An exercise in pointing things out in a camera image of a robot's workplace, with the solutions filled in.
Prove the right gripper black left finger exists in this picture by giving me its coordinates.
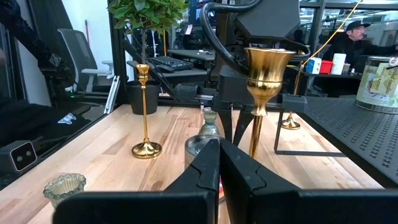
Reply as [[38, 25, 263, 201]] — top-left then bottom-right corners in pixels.
[[52, 138, 221, 224]]

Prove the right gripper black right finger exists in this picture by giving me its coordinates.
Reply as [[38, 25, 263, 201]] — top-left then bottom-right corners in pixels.
[[219, 139, 398, 224]]

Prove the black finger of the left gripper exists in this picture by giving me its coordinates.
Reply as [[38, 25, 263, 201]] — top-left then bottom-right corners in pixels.
[[216, 108, 234, 143], [233, 109, 254, 147]]

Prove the green ribbed glass candle holder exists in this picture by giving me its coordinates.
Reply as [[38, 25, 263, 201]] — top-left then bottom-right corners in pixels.
[[42, 172, 87, 209], [198, 107, 222, 136]]

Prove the tall brass candlestick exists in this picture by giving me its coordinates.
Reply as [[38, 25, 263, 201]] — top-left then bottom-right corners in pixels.
[[243, 47, 296, 159], [280, 46, 312, 131]]

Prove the grey glass jar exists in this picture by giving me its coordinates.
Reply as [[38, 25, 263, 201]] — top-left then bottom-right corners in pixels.
[[184, 134, 226, 203]]

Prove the short brass candlestick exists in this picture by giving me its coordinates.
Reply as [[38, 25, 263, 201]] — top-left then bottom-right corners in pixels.
[[131, 63, 163, 160]]

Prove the clear glass jar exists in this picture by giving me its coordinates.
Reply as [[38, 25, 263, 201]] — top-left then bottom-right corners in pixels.
[[353, 55, 398, 114]]

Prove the black perforated metal shelf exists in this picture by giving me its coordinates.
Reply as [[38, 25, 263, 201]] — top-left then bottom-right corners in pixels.
[[273, 95, 398, 189]]

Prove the black keyboard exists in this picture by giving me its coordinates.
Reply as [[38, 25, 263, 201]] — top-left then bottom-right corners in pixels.
[[149, 55, 195, 73]]

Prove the white blue box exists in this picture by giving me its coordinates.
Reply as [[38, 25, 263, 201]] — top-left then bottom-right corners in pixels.
[[306, 57, 323, 75]]

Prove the green potted plant black pot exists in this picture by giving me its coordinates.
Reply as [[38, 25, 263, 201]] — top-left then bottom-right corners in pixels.
[[107, 0, 191, 115]]

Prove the red box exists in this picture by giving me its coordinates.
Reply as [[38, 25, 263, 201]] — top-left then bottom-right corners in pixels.
[[319, 60, 334, 75]]

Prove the person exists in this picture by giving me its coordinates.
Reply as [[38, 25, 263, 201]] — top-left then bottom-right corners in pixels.
[[322, 20, 398, 75]]

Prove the white crumpled paper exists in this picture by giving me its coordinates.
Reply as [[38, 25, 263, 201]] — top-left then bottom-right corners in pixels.
[[57, 112, 77, 126]]

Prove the grey office chair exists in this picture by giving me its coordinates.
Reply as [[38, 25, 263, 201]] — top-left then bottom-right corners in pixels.
[[57, 27, 114, 94]]

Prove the silver aluminium bracket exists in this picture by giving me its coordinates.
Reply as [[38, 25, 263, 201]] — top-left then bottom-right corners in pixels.
[[103, 75, 121, 114]]

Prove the yellow extension cable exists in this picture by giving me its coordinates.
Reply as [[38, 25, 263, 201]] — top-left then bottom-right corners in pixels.
[[303, 0, 364, 66]]

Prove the black depth camera box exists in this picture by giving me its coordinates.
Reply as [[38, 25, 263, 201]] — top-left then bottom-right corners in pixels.
[[0, 139, 39, 182]]

